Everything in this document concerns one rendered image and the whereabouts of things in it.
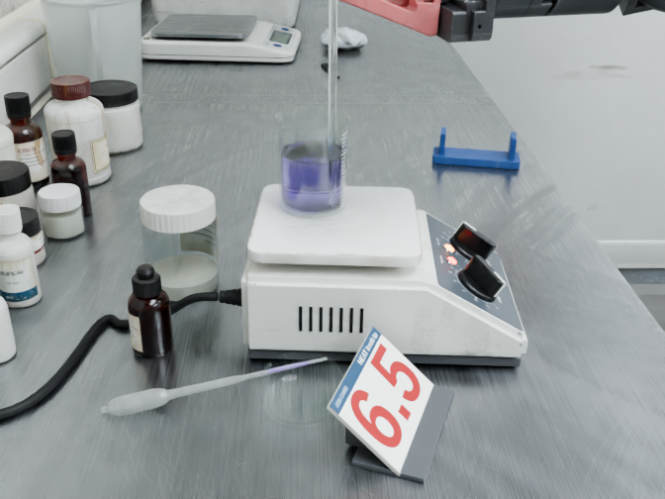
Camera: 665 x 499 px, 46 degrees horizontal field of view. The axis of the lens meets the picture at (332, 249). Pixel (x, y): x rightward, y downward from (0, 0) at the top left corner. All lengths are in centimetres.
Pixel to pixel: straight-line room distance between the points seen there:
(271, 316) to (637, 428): 25
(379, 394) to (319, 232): 13
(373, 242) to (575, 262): 25
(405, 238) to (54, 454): 27
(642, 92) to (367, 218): 170
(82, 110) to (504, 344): 50
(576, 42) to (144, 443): 177
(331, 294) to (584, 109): 170
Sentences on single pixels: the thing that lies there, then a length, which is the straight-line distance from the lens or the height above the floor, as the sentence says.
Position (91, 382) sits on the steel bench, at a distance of 57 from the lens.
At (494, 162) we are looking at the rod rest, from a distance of 93.
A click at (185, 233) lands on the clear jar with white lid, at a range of 62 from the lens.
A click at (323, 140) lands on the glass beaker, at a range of 55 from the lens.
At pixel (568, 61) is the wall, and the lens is 213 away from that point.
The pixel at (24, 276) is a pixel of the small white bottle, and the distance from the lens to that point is 66.
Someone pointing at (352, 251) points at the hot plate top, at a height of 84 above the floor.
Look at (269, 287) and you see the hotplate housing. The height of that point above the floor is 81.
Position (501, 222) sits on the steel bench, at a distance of 80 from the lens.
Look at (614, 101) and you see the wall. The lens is 221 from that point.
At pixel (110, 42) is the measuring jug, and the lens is 107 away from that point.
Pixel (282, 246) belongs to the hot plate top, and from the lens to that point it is 54.
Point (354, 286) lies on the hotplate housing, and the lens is 53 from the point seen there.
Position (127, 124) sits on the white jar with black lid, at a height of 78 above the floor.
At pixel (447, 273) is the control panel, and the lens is 57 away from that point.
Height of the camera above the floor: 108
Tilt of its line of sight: 28 degrees down
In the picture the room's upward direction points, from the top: 1 degrees clockwise
